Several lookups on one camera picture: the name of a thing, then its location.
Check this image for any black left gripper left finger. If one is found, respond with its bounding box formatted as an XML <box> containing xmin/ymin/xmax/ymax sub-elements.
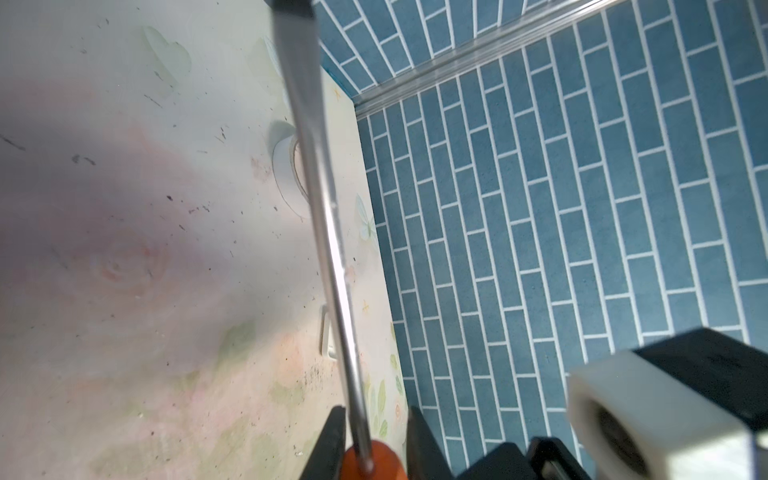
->
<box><xmin>299</xmin><ymin>406</ymin><xmax>346</xmax><ymax>480</ymax></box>

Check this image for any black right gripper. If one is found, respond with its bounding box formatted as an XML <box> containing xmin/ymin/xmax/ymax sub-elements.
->
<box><xmin>458</xmin><ymin>437</ymin><xmax>591</xmax><ymax>480</ymax></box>

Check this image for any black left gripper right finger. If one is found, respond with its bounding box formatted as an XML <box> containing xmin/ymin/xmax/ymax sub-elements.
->
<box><xmin>406</xmin><ymin>407</ymin><xmax>454</xmax><ymax>480</ymax></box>

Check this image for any white battery cover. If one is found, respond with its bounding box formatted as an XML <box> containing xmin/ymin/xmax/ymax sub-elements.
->
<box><xmin>320</xmin><ymin>305</ymin><xmax>337</xmax><ymax>361</ymax></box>

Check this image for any orange handled screwdriver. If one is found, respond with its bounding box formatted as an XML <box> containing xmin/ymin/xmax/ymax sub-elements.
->
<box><xmin>270</xmin><ymin>1</ymin><xmax>406</xmax><ymax>479</ymax></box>

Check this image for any tape roll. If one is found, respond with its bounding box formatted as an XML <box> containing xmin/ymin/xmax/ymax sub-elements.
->
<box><xmin>272</xmin><ymin>135</ymin><xmax>311</xmax><ymax>219</ymax></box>

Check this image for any aluminium corner post right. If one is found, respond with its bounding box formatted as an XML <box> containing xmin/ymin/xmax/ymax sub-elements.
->
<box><xmin>353</xmin><ymin>0</ymin><xmax>615</xmax><ymax>120</ymax></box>

